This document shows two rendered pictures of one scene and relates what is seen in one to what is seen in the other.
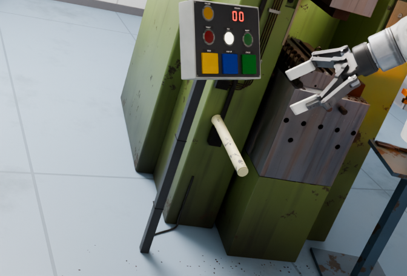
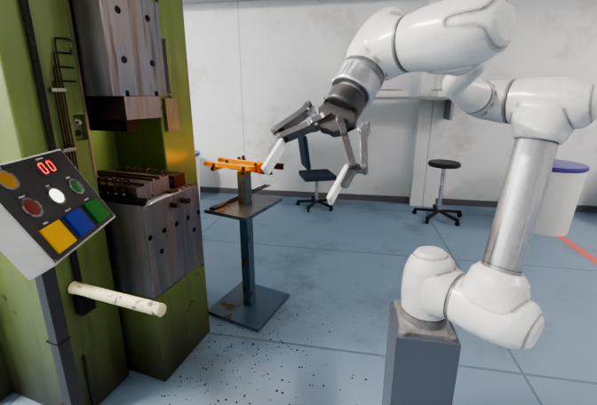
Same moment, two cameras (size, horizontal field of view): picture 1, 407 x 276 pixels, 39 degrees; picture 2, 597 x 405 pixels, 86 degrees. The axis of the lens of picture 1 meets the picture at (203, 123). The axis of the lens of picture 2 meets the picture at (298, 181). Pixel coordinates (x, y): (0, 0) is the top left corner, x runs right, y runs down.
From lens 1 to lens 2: 1.06 m
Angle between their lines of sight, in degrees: 48
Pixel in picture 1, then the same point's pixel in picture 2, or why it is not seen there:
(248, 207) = (160, 331)
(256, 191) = not seen: hidden behind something
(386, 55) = (376, 83)
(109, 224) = not seen: outside the picture
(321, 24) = (102, 149)
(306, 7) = not seen: hidden behind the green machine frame
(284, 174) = (171, 280)
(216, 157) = (95, 318)
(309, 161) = (182, 255)
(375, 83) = (180, 169)
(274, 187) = (170, 296)
